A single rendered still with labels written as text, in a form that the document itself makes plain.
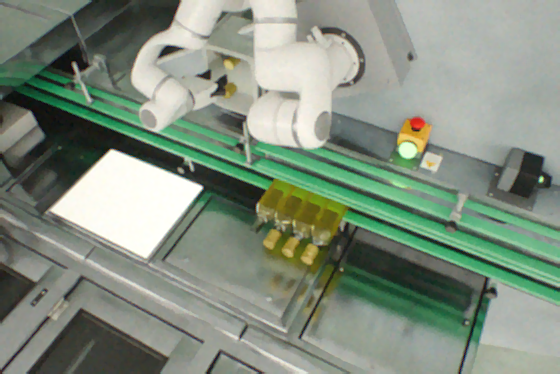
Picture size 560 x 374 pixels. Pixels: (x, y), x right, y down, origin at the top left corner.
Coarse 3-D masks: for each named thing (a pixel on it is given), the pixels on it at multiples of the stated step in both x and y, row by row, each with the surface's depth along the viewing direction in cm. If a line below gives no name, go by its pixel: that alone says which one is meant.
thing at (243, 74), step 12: (204, 48) 137; (216, 48) 135; (204, 60) 141; (216, 60) 144; (252, 60) 132; (216, 72) 147; (228, 72) 150; (240, 72) 148; (252, 72) 135; (240, 84) 152; (252, 84) 149; (240, 96) 153; (252, 96) 153; (228, 108) 151; (240, 108) 150
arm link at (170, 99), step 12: (168, 84) 110; (180, 84) 111; (156, 96) 111; (168, 96) 110; (180, 96) 110; (144, 108) 115; (156, 108) 114; (168, 108) 112; (180, 108) 114; (144, 120) 117; (156, 120) 115; (168, 120) 117
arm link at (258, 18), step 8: (248, 0) 92; (256, 0) 90; (264, 0) 89; (272, 0) 89; (280, 0) 89; (288, 0) 90; (256, 8) 91; (264, 8) 90; (272, 8) 90; (280, 8) 90; (288, 8) 91; (256, 16) 92; (264, 16) 91; (272, 16) 90; (280, 16) 90; (288, 16) 91; (296, 16) 93
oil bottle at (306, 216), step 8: (312, 192) 141; (312, 200) 139; (320, 200) 139; (304, 208) 137; (312, 208) 137; (320, 208) 137; (296, 216) 136; (304, 216) 136; (312, 216) 135; (296, 224) 134; (304, 224) 134; (312, 224) 134; (304, 232) 134
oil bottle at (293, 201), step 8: (288, 192) 142; (296, 192) 141; (304, 192) 141; (288, 200) 139; (296, 200) 139; (304, 200) 140; (280, 208) 138; (288, 208) 137; (296, 208) 137; (280, 216) 136; (288, 216) 136; (288, 224) 135
